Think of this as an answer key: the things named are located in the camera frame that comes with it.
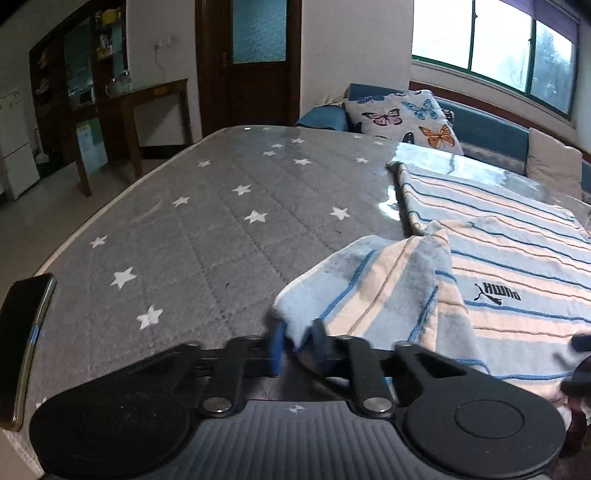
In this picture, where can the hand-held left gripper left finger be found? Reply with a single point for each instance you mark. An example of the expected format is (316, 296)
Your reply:
(278, 346)

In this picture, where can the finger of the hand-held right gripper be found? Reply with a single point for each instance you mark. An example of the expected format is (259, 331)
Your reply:
(581, 342)
(579, 384)

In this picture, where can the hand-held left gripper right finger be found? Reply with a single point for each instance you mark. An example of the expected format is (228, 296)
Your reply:
(319, 345)

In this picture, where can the striped blue white towel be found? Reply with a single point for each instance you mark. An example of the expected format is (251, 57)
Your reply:
(508, 277)

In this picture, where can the beige cushion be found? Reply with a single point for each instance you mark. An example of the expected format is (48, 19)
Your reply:
(554, 161)

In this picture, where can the blue sofa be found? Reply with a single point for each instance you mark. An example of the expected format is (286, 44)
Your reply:
(485, 127)

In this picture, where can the butterfly print pillow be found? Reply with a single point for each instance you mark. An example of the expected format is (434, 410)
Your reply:
(401, 117)

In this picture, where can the black smartphone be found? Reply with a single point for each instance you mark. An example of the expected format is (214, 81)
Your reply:
(18, 346)

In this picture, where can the dark wooden door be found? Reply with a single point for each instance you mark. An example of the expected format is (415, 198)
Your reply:
(249, 78)

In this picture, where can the light blue panel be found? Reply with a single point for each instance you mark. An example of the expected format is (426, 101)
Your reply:
(92, 143)

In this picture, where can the dark wooden side table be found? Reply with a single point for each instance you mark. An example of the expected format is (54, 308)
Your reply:
(138, 99)

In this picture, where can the white broom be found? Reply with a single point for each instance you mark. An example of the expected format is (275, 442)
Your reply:
(41, 157)

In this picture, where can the glass jars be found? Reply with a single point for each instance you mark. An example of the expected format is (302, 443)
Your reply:
(120, 85)

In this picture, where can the green-framed window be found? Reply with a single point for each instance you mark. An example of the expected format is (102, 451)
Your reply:
(498, 41)

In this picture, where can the white microwave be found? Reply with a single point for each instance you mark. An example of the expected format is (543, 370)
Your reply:
(83, 98)

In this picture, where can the white refrigerator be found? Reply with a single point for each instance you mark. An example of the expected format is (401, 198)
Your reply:
(16, 147)

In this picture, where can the dark wooden display cabinet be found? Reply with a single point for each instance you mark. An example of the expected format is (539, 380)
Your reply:
(51, 92)

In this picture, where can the white wall socket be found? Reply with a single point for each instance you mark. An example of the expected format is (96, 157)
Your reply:
(162, 44)

